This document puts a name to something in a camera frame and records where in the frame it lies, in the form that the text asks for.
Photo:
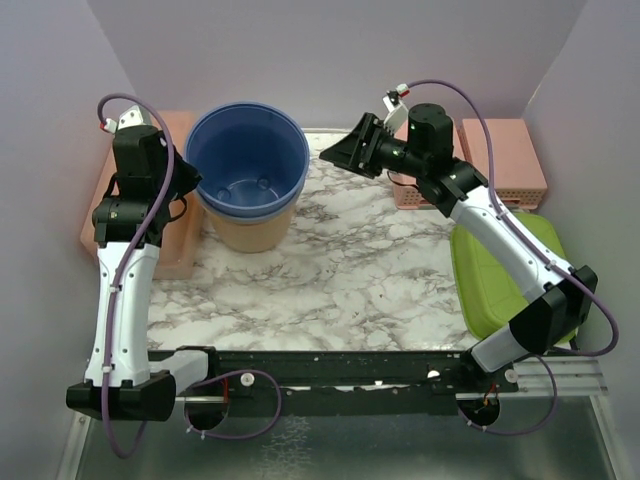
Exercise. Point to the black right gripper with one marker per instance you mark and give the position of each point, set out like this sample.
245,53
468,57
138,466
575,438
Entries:
350,153

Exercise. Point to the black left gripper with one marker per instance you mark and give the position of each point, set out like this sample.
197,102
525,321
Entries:
190,177

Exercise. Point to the pink perforated basket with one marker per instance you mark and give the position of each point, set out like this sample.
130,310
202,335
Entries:
406,196
519,179

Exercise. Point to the light blue plastic bucket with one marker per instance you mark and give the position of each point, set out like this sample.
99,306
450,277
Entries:
247,201

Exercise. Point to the orange plastic bucket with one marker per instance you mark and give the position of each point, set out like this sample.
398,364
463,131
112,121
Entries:
253,235

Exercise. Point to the green plastic tray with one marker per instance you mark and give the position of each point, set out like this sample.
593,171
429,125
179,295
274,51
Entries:
488,295

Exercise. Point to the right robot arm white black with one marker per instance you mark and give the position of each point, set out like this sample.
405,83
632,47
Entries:
558,294

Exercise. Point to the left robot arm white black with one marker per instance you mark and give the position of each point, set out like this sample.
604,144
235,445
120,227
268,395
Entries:
120,381

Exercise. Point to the translucent pink storage box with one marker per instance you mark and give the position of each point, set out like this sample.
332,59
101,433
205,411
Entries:
180,238

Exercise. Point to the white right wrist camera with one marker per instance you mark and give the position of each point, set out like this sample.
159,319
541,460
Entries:
397,109

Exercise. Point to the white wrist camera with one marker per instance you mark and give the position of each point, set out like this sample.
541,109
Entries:
397,109
132,117

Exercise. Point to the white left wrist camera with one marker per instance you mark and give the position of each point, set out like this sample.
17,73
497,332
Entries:
132,117

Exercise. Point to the black metal base rail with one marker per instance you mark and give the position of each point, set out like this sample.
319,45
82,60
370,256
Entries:
315,383

